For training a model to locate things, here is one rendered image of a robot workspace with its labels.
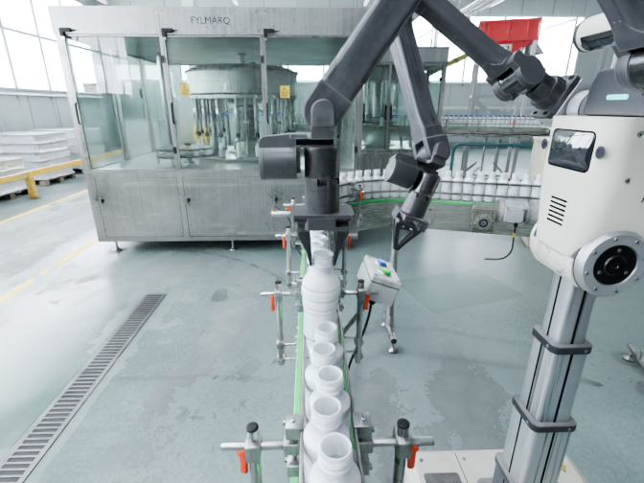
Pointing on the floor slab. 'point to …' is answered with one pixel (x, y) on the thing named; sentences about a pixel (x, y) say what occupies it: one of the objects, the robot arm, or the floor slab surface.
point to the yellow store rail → (36, 174)
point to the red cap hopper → (504, 34)
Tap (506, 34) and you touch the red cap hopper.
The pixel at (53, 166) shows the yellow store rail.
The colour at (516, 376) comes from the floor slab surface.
